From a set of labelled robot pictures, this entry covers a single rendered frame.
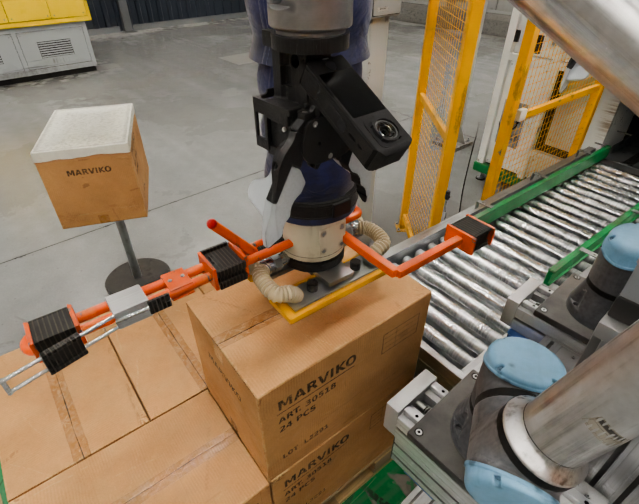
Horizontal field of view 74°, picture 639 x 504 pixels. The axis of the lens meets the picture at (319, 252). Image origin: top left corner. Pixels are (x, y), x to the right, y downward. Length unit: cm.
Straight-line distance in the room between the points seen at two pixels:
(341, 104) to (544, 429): 43
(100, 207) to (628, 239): 211
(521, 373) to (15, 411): 153
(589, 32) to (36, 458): 161
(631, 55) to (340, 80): 26
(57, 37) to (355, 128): 790
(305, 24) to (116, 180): 196
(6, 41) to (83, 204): 587
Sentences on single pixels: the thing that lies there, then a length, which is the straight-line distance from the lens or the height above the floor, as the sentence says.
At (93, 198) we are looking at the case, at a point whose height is 76.
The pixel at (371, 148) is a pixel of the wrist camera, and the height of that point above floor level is 165.
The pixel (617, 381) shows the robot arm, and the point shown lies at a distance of 53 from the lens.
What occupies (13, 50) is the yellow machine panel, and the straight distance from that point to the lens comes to 811.
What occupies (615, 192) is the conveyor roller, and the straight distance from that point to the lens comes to 318.
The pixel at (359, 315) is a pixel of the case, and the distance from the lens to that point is 120.
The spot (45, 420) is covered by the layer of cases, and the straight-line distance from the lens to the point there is 170.
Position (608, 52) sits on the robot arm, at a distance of 49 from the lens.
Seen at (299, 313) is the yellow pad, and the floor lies 107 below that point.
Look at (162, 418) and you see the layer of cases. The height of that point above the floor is 54.
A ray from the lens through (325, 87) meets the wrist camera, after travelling 39.
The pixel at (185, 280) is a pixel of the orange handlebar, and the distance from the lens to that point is 95.
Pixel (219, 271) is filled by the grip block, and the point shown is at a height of 121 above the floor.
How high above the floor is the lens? 179
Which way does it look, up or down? 37 degrees down
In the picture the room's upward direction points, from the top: straight up
